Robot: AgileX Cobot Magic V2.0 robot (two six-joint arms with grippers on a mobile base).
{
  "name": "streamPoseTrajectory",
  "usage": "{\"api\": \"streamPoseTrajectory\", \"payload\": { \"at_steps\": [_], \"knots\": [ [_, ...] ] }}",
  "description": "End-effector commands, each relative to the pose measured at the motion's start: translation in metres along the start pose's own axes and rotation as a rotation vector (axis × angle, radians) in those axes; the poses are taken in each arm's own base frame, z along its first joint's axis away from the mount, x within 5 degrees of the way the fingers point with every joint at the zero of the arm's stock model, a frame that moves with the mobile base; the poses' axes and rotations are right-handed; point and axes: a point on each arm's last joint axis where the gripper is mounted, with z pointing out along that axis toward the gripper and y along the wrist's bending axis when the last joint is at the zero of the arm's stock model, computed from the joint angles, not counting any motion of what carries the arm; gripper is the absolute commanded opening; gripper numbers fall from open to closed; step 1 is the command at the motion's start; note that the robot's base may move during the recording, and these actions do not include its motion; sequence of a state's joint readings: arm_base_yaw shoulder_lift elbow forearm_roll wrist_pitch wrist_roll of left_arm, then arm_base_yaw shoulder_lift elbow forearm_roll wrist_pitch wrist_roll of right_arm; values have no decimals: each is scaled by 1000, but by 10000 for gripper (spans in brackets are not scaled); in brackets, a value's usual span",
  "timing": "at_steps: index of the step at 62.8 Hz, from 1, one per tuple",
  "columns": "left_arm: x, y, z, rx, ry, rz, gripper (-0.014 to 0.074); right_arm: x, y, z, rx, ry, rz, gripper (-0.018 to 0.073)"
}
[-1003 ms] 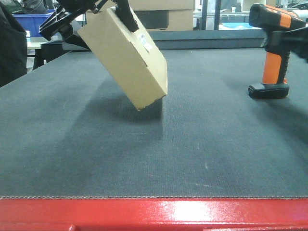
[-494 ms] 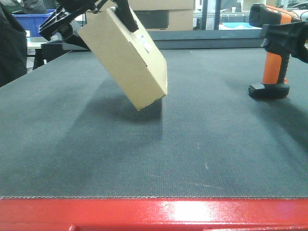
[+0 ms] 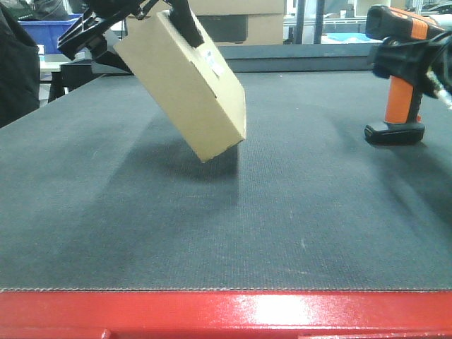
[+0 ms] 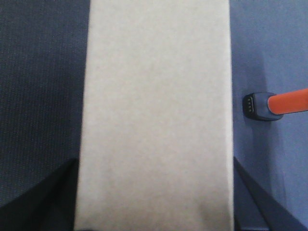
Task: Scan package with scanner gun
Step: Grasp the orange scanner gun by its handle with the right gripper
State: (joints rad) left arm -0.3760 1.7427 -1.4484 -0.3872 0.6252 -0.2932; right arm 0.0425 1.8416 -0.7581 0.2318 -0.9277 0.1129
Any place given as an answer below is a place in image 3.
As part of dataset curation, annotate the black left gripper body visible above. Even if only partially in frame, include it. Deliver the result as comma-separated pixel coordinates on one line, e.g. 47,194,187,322
57,1,157,73

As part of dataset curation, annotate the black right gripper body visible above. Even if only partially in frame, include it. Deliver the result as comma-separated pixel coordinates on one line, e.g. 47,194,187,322
369,31,451,99

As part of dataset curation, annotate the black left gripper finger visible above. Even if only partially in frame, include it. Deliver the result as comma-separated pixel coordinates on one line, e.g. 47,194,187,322
169,0,204,48

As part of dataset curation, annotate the lower cardboard box black print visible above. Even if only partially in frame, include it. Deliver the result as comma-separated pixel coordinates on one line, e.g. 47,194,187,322
126,13,285,46

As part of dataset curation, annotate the blue tray background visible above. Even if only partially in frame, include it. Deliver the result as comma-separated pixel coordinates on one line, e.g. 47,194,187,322
321,32,381,44

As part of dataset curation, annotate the person in black clothing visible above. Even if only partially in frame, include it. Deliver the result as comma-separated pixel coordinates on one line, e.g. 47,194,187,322
1,5,40,127

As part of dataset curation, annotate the large upper cardboard box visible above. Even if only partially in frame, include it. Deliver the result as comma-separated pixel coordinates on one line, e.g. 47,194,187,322
133,0,285,17

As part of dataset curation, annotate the white barcode label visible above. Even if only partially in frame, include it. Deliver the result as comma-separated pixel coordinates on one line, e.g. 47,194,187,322
203,50,225,78

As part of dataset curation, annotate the blue plastic bin background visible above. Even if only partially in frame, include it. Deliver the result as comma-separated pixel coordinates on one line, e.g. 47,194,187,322
19,13,81,54

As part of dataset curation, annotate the orange black barcode scanner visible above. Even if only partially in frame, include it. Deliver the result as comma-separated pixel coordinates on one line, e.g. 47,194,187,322
364,4,451,145

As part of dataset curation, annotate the tan cardboard package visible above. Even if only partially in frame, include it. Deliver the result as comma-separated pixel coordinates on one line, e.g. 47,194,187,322
114,11,246,162

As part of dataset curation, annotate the red metal conveyor table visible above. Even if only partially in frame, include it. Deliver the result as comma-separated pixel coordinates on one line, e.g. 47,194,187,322
1,291,451,338

